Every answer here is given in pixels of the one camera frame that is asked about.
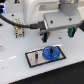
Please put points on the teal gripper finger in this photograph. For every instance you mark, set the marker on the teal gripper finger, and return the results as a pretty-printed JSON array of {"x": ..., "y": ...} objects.
[
  {"x": 45, "y": 36},
  {"x": 71, "y": 32}
]

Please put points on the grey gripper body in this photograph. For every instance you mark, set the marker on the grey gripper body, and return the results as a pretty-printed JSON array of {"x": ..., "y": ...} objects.
[{"x": 58, "y": 20}]

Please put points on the blue gear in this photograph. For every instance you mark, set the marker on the blue gear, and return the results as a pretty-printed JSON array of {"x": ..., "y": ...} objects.
[{"x": 51, "y": 53}]

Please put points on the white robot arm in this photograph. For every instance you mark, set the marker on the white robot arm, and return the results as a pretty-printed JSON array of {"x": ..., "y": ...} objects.
[{"x": 34, "y": 10}]

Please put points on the left metal peg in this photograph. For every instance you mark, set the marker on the left metal peg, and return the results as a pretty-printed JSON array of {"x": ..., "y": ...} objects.
[{"x": 35, "y": 56}]

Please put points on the beige connector block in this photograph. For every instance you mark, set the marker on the beige connector block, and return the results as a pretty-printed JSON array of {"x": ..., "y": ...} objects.
[{"x": 18, "y": 31}]

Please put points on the metal base plate black border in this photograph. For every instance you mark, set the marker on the metal base plate black border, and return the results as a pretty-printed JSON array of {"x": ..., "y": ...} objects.
[{"x": 41, "y": 60}]

